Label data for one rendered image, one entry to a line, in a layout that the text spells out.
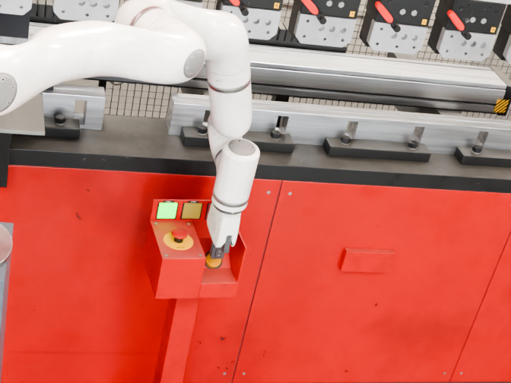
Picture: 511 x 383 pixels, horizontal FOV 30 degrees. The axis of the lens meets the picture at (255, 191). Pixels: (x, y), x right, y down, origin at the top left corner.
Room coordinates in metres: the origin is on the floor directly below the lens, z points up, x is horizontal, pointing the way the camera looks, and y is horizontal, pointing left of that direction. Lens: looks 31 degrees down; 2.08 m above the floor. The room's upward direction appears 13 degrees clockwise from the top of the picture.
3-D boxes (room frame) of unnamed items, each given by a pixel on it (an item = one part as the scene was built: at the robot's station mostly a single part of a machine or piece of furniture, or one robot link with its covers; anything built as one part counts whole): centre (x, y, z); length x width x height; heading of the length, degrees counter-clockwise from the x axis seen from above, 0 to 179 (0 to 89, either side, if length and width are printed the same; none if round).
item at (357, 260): (2.27, -0.35, 0.59); 0.15 x 0.02 x 0.07; 109
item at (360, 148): (2.36, -0.30, 0.89); 0.30 x 0.05 x 0.03; 109
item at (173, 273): (1.90, 0.11, 0.75); 0.20 x 0.16 x 0.18; 113
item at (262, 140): (2.23, 0.08, 0.89); 0.30 x 0.05 x 0.03; 109
